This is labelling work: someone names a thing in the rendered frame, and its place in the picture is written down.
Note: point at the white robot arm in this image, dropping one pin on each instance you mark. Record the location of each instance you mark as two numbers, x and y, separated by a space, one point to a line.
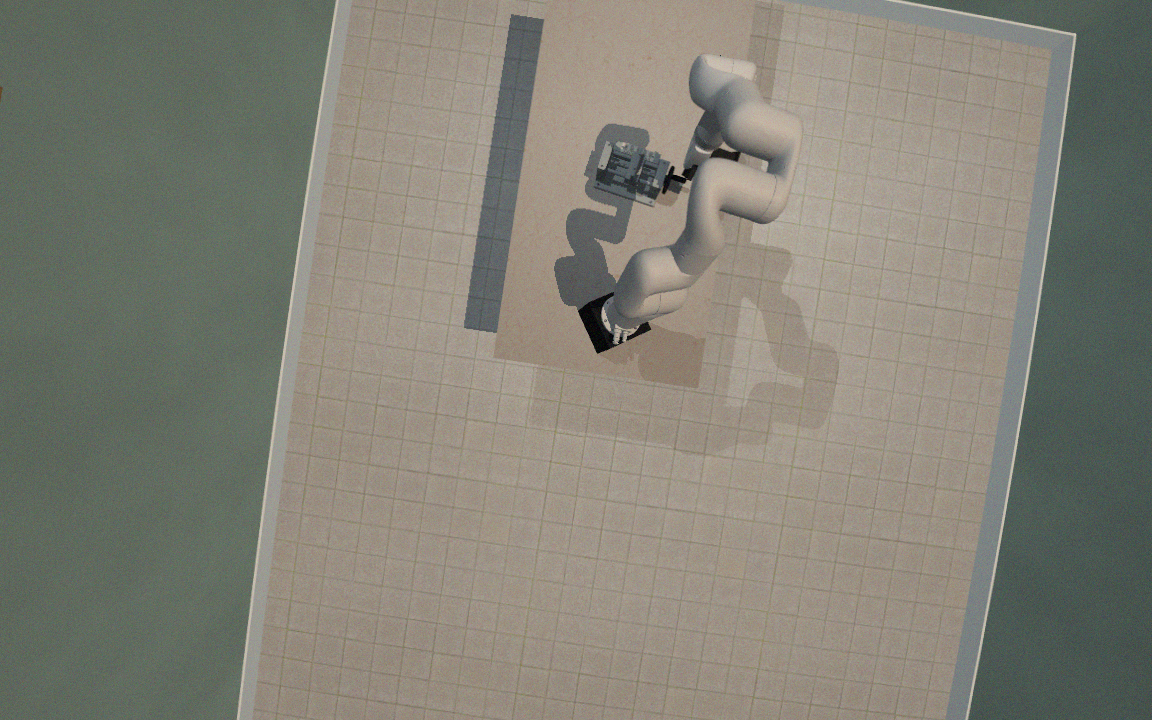
735 113

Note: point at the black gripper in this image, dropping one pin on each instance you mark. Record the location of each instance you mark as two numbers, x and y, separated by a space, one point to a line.
694 157

